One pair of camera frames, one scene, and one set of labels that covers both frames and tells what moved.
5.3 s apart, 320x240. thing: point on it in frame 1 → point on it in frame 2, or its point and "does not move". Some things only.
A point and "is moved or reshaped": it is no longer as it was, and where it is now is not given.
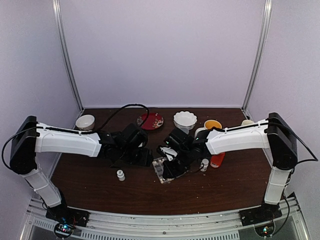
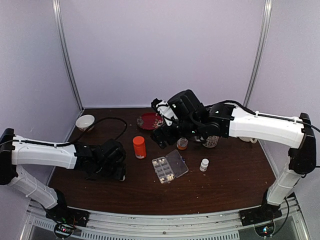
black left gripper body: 129,156 → 105,170
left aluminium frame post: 62,48 does not move
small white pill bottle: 205,161 does not move
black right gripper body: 181,166 → 187,128
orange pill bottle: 216,159 is moved or reshaped
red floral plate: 154,121 does not move
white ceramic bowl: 85,122 does not move
